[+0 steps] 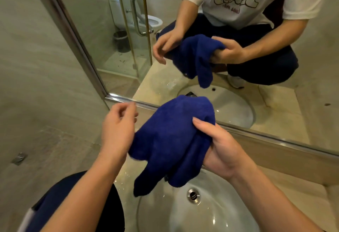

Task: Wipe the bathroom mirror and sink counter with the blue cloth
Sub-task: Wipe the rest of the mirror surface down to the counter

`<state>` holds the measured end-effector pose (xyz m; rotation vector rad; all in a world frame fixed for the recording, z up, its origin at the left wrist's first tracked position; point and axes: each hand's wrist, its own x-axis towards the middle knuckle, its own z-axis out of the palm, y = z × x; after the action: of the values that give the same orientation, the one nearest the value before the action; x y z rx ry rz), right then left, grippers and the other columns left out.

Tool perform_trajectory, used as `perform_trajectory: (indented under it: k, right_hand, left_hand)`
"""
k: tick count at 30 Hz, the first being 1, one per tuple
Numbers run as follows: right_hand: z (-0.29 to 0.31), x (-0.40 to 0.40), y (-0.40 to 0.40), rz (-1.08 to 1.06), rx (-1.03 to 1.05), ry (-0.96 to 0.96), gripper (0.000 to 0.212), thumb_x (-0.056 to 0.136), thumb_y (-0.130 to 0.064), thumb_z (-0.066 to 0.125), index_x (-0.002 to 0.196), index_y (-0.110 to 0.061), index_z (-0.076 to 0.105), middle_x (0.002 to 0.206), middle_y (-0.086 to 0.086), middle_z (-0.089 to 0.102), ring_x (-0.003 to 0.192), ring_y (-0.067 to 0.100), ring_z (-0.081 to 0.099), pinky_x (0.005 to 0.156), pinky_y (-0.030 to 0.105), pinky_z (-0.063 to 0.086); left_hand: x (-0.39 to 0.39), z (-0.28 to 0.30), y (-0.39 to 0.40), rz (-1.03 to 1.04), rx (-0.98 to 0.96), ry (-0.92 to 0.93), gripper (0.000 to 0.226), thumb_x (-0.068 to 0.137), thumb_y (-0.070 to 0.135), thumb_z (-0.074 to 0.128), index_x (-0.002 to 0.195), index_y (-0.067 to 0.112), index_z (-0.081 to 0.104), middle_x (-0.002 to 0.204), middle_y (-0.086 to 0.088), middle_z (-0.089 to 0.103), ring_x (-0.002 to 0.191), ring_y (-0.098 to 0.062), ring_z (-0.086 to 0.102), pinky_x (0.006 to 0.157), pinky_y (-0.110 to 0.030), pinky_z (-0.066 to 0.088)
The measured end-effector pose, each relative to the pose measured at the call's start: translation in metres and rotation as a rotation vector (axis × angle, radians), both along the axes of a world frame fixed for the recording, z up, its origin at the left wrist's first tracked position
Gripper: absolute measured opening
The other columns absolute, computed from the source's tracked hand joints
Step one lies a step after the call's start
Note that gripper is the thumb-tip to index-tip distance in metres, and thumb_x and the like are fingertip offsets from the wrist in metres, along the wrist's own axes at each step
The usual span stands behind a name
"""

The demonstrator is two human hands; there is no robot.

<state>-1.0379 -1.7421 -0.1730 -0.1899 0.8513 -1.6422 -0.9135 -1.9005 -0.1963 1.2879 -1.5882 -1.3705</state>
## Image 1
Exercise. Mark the glass shower enclosure gold frame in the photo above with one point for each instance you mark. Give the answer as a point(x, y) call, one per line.
point(53, 81)

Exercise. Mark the person's left forearm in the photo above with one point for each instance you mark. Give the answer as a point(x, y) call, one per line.
point(84, 197)

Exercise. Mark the silver framed wall mirror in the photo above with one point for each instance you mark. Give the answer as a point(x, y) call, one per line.
point(317, 94)

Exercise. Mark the chrome sink drain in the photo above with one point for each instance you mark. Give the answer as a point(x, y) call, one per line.
point(193, 195)

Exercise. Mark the blue microfibre cloth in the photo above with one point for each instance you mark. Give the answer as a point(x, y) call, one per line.
point(172, 134)

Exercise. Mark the person's dark blue trousers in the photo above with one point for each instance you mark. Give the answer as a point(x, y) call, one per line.
point(114, 213)

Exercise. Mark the white ceramic sink basin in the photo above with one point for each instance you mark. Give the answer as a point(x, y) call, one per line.
point(225, 208)

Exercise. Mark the person's left hand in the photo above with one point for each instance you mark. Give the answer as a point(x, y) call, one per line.
point(116, 136)

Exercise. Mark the person's right forearm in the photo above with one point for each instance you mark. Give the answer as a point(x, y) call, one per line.
point(272, 205)

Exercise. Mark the person's right hand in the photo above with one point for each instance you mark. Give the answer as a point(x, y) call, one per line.
point(227, 155)

